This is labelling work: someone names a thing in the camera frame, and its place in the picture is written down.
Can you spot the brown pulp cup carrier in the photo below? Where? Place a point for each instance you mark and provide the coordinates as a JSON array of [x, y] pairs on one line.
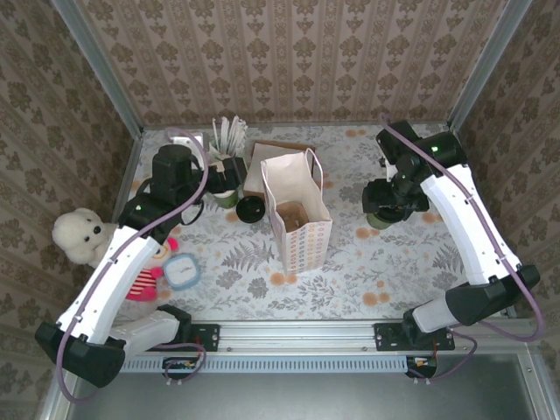
[[293, 214]]

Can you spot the black plastic cup lid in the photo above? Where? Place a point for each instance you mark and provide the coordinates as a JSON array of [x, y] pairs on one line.
[[396, 219], [250, 210]]

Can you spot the white printed paper bag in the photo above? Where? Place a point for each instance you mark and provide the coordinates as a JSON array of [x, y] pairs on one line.
[[306, 245]]

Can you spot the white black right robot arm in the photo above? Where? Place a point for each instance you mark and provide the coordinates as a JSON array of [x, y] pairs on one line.
[[464, 227]]

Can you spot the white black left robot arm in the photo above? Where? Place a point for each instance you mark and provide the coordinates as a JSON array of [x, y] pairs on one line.
[[118, 271]]

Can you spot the brown cardboard napkin box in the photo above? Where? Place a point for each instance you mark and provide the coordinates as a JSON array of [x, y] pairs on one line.
[[249, 194]]

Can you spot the mint green straw holder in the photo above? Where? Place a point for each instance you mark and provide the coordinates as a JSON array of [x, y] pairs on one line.
[[215, 157]]

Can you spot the white wrapped straw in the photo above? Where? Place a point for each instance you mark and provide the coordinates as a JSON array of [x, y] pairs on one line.
[[243, 135], [214, 131], [236, 131], [225, 135]]

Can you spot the white teddy bear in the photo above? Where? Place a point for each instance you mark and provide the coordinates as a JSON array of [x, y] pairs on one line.
[[83, 232]]

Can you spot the red striped plush doll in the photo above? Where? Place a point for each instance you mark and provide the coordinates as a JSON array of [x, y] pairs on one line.
[[144, 280]]

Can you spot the floral table cover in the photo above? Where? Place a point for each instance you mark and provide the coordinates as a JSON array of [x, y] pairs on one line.
[[350, 271]]

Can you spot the aluminium frame post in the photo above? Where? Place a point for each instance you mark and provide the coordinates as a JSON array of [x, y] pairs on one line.
[[104, 70], [486, 65]]

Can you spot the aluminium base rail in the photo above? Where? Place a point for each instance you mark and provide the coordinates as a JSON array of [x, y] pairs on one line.
[[297, 337]]

